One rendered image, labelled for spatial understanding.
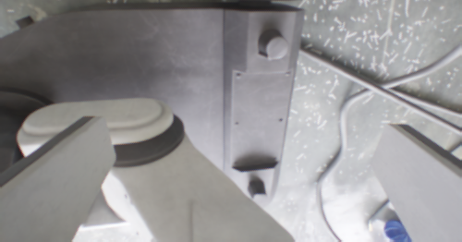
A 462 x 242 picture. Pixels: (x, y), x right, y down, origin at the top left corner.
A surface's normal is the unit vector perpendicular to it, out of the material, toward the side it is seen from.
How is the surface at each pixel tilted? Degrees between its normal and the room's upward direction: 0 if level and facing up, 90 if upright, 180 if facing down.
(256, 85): 0
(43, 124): 90
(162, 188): 90
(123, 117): 90
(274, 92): 0
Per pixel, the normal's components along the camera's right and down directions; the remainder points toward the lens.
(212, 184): 0.02, -0.87
